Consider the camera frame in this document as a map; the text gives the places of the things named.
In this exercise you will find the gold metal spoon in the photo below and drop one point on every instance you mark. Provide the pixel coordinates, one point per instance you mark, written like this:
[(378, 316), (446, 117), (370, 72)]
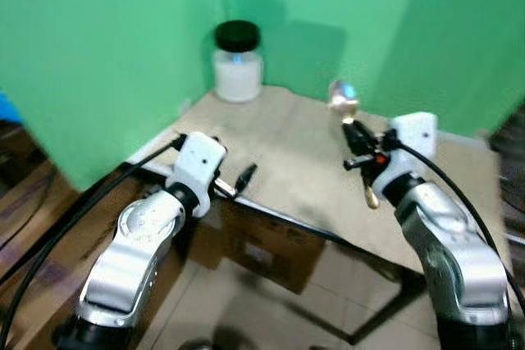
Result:
[(343, 98)]

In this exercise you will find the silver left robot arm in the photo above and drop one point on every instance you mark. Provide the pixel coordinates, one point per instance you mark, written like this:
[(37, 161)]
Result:
[(131, 252)]

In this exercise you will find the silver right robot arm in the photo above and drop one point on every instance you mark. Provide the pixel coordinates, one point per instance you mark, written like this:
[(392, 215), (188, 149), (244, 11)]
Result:
[(451, 260)]

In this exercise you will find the small brown cardboard box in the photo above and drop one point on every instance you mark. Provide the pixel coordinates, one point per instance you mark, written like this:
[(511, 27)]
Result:
[(275, 247)]

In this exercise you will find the white jar with black lid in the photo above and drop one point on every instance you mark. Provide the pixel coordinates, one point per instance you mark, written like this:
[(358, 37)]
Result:
[(238, 75)]

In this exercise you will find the dark chair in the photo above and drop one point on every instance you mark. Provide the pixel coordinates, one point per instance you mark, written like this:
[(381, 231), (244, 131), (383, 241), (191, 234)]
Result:
[(513, 149)]

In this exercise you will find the blue object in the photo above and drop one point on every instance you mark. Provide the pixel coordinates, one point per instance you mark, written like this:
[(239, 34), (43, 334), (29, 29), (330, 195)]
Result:
[(6, 109)]

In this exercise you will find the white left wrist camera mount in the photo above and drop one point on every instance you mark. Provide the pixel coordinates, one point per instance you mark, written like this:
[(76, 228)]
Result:
[(199, 161)]

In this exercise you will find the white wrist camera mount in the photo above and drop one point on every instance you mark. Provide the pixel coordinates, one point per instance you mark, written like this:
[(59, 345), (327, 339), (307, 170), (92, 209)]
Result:
[(199, 161), (414, 137)]

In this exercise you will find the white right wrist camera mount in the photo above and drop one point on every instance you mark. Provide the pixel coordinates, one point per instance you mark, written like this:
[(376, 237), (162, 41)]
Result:
[(414, 137)]

